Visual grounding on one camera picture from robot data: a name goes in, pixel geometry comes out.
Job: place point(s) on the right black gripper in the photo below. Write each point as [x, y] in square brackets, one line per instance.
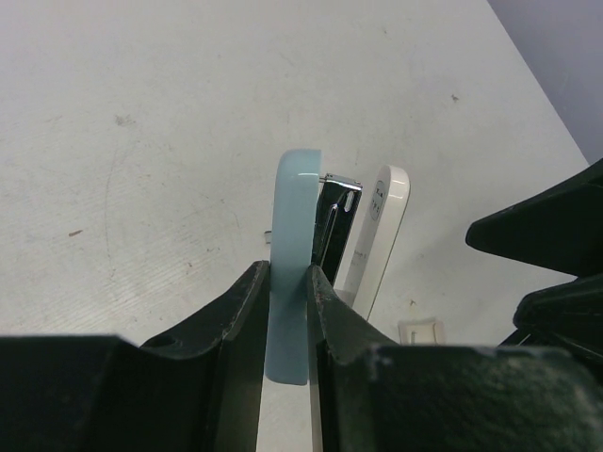
[559, 229]

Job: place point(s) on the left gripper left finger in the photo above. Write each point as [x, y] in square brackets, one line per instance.
[194, 387]

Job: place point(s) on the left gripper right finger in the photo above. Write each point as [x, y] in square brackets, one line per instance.
[369, 393]

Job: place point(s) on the blue and white stapler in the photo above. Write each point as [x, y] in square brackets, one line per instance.
[311, 221]

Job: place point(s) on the open white staple box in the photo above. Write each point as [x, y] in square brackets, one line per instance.
[422, 332]

